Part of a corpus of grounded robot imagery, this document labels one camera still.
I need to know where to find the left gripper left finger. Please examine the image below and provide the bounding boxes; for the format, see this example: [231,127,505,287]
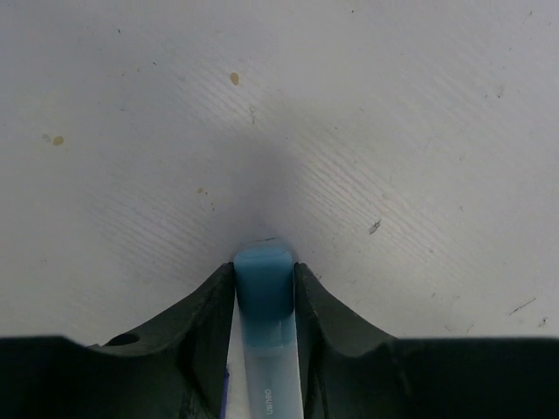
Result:
[1,263,235,418]

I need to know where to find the purple pen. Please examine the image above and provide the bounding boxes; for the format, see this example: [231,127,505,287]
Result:
[219,365,231,419]

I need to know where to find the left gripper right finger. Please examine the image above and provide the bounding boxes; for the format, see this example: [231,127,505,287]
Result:
[294,263,558,418]

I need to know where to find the light blue highlighter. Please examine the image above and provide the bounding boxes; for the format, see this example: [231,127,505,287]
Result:
[233,237,303,418]

